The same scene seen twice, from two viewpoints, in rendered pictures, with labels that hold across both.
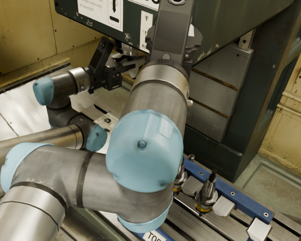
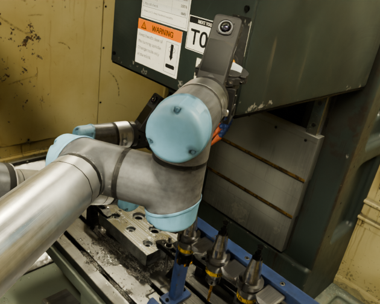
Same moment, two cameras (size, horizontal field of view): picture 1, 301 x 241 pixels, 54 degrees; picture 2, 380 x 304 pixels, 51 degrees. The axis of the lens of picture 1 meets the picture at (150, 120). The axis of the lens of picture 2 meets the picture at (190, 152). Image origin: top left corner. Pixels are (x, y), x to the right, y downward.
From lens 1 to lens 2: 25 cm
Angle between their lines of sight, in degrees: 15
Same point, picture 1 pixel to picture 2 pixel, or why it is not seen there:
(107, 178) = (142, 164)
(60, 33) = (105, 106)
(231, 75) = (297, 163)
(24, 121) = not seen: hidden behind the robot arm
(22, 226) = (66, 175)
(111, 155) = (151, 119)
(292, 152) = (378, 282)
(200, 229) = not seen: outside the picture
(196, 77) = (256, 164)
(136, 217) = (163, 206)
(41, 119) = not seen: hidden behind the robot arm
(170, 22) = (217, 48)
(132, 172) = (166, 137)
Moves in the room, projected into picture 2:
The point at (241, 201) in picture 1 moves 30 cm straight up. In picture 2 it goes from (292, 292) to (330, 184)
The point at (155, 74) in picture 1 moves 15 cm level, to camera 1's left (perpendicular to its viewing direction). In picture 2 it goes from (198, 81) to (95, 61)
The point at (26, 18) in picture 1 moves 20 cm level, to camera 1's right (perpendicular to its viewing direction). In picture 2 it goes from (72, 83) to (109, 91)
